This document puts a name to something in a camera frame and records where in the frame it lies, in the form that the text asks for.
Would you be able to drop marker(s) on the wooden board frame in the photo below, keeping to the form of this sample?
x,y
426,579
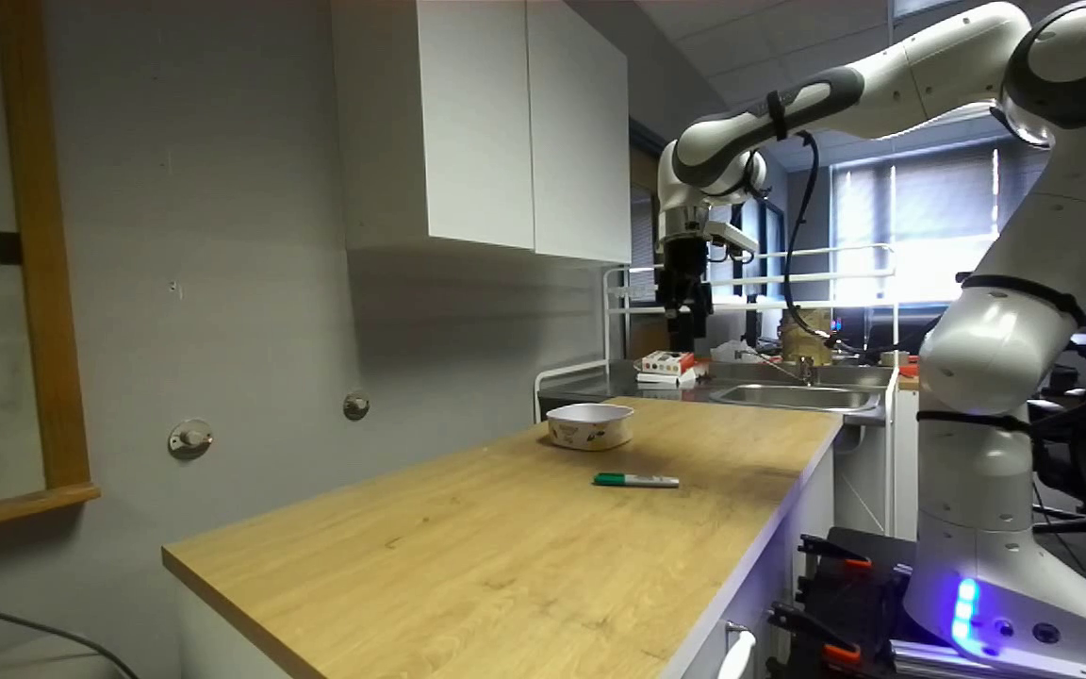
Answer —
x,y
44,251

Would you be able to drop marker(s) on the white wall cabinet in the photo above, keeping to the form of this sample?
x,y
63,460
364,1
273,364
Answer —
x,y
507,118

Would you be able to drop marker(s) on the round grey wall fitting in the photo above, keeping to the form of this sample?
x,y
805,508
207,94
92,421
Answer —
x,y
191,440
357,406

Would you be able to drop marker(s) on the stainless steel sink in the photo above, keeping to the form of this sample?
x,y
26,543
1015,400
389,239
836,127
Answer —
x,y
785,395

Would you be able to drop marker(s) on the black orange clamp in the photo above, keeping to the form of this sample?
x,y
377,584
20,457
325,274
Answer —
x,y
819,635
839,562

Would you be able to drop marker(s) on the green capped white marker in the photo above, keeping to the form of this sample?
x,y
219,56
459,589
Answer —
x,y
634,481

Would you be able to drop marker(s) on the window with blinds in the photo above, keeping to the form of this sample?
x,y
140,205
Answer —
x,y
915,226

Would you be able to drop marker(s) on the red and white box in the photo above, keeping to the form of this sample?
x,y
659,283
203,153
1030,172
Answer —
x,y
670,368

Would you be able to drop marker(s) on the yellow brown object by sink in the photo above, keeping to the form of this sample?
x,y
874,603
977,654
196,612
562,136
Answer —
x,y
807,344

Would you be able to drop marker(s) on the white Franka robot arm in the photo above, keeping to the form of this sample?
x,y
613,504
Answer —
x,y
1008,380

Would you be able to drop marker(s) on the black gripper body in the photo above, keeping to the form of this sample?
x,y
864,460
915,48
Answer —
x,y
684,266

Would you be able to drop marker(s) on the small black wall box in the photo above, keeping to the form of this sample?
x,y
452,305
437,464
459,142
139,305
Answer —
x,y
8,246

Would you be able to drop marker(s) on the white bowl with yellow print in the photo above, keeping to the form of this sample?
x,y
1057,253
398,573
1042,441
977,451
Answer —
x,y
586,422

